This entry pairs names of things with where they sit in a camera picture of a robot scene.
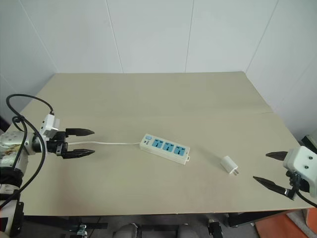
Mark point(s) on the black bracket under table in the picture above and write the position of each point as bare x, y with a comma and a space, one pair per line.
215, 228

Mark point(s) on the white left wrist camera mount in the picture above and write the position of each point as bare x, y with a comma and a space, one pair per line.
49, 125

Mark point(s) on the dark box with white edge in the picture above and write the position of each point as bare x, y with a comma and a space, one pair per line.
309, 142

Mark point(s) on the black table frame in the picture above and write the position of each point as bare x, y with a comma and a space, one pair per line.
62, 219

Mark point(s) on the orange object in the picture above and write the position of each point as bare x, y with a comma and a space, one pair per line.
275, 225

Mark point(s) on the metal clamp under table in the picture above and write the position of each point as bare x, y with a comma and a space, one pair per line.
81, 230

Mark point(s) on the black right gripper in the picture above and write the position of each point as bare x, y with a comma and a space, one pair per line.
298, 182

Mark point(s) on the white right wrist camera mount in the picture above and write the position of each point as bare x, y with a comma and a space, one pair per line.
301, 161

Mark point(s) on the dark rounded shape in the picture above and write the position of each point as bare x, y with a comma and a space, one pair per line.
126, 231

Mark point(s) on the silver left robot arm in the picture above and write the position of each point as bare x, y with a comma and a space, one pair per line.
10, 140

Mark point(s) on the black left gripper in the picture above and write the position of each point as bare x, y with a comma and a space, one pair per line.
57, 146

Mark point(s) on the white plug adapter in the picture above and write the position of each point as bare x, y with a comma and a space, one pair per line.
229, 164

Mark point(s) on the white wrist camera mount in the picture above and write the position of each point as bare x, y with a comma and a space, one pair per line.
301, 161
49, 125

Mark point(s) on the white power strip blue sockets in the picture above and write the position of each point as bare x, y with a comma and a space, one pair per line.
168, 148

